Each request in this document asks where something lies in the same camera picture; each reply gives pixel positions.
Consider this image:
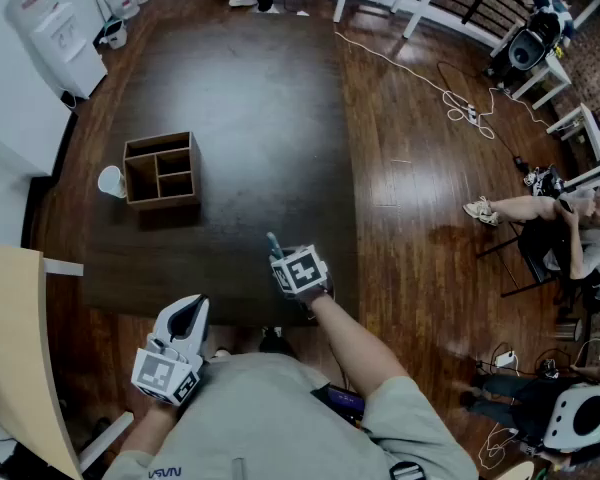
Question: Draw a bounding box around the beige wooden board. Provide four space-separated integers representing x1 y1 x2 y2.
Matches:
0 240 85 480

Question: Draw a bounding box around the white shelf ledge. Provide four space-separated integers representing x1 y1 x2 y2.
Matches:
42 256 85 278

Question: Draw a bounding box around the person's left forearm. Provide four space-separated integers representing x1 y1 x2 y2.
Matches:
121 398 182 455

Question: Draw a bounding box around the black and white machine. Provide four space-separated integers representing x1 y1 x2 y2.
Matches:
487 12 565 78

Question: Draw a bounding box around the white side table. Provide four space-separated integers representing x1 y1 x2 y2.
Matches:
545 101 600 193

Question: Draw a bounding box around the long white cable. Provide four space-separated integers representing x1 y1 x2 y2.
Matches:
333 28 551 142

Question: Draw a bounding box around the white paper cup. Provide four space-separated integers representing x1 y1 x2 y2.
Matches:
97 165 128 200

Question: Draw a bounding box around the white mop bucket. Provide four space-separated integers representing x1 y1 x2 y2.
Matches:
98 16 129 51

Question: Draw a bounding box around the person's black shoe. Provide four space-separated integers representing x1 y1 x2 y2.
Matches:
257 324 294 358

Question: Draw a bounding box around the person's grey t-shirt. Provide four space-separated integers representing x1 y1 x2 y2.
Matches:
101 351 481 480

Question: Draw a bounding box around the metal trash can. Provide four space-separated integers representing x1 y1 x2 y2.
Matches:
553 316 584 343

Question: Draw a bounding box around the small white table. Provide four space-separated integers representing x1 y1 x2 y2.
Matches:
510 53 574 112

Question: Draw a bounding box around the white water dispenser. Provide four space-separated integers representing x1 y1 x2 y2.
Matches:
3 0 109 102

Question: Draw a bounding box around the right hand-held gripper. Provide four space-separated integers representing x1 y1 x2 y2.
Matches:
270 244 335 310

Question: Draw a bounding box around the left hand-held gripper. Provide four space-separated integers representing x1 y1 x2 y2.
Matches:
131 293 212 408

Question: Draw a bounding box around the black folding chair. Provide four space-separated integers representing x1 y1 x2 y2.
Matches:
476 216 574 299

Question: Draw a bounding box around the teal pen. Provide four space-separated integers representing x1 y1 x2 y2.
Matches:
266 231 285 263

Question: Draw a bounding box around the purple waist device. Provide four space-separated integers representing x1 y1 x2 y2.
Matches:
310 382 367 427

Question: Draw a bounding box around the person's right forearm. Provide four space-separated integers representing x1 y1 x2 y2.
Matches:
307 293 412 409

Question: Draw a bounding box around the wooden compartment organizer box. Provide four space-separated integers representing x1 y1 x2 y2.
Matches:
122 130 203 213

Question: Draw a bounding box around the white rounded device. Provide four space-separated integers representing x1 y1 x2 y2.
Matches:
542 381 600 453

